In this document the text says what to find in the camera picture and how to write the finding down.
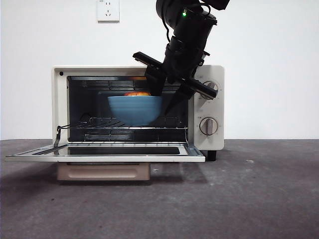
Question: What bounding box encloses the white wall socket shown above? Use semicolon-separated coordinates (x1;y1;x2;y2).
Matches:
96;0;120;23

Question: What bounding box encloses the cream toaster oven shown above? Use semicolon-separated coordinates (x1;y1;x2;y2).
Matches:
51;65;225;161

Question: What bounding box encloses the oven temperature knob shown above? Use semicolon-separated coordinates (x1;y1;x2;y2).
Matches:
202;81;220;101

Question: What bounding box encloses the beige oven door handle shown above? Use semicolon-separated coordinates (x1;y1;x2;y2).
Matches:
56;162;152;181

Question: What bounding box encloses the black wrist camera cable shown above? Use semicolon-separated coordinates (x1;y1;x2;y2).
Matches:
160;13;173;43

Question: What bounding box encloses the red yellow apple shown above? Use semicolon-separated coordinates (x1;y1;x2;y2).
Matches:
124;91;152;97

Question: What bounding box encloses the oven timer knob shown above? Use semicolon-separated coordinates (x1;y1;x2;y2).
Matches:
200;118;219;136

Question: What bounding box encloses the blue ribbed bowl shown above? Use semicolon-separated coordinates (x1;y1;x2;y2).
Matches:
107;96;163;126

